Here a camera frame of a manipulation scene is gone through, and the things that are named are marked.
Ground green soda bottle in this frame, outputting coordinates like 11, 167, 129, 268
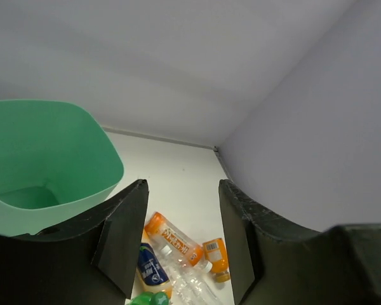
128, 292, 170, 305

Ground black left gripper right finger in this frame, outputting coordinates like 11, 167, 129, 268
218, 179, 381, 304

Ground small orange bottle right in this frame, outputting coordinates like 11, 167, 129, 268
203, 238, 231, 283

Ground orange label clear bottle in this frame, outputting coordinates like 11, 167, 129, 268
144, 212, 213, 273

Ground green plastic bin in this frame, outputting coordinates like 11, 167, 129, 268
0, 100, 124, 236

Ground large clear plastic bottle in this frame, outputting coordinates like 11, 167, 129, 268
157, 245, 223, 305

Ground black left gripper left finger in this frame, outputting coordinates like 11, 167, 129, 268
0, 179, 149, 304

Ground blue label orange bottle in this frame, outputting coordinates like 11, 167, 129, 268
137, 230, 173, 300

